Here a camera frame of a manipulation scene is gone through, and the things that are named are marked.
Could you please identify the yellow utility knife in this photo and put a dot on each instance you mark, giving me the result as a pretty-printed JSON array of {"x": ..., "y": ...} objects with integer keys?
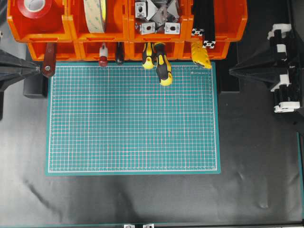
[{"x": 200, "y": 55}]

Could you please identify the orange container rack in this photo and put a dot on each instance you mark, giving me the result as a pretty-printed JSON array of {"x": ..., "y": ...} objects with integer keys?
[{"x": 65, "y": 24}]

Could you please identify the grey corner bracket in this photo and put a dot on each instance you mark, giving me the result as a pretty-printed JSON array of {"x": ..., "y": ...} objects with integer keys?
[
  {"x": 145, "y": 28},
  {"x": 171, "y": 28},
  {"x": 140, "y": 9}
]

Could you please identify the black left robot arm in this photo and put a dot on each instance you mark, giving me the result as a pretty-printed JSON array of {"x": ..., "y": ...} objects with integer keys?
[{"x": 12, "y": 70}]

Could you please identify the beige double-sided tape roll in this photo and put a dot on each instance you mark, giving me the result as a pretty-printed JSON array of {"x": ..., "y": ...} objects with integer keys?
[{"x": 95, "y": 15}]

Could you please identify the grey corner bracket back left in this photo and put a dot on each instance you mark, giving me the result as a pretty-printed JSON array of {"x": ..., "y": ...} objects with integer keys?
[{"x": 140, "y": 9}]

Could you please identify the black aluminium extrusion long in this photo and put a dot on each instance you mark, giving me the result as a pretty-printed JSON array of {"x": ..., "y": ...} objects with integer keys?
[{"x": 208, "y": 22}]

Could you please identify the grey corner bracket front right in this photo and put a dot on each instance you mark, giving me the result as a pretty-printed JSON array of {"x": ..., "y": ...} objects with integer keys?
[{"x": 171, "y": 28}]

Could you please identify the small yellow black screwdriver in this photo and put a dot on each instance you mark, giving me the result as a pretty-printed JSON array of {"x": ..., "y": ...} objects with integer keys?
[{"x": 148, "y": 56}]

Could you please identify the dark handled tool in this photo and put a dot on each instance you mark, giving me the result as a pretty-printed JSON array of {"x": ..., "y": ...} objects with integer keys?
[{"x": 119, "y": 54}]

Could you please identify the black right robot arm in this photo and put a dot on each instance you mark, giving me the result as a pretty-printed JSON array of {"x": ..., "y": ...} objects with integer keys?
[{"x": 281, "y": 68}]

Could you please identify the black aluminium extrusion short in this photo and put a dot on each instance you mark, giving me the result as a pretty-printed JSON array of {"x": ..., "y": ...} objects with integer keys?
[{"x": 197, "y": 11}]

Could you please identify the red vinyl tape roll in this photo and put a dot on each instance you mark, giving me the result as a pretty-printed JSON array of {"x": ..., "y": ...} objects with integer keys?
[{"x": 34, "y": 9}]

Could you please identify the large yellow black screwdriver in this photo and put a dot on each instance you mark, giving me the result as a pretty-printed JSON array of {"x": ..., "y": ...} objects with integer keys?
[{"x": 163, "y": 67}]

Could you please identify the black rack base block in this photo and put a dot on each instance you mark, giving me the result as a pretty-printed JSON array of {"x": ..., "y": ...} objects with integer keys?
[{"x": 226, "y": 83}]

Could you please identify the green cutting mat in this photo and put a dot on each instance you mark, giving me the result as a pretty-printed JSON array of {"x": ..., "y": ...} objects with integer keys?
[{"x": 118, "y": 120}]

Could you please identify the grey corner bracket front left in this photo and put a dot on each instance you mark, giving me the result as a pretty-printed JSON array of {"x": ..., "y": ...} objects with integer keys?
[{"x": 145, "y": 28}]

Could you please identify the brown wooden handled tool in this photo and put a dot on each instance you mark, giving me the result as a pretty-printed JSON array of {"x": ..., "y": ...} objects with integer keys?
[{"x": 49, "y": 62}]

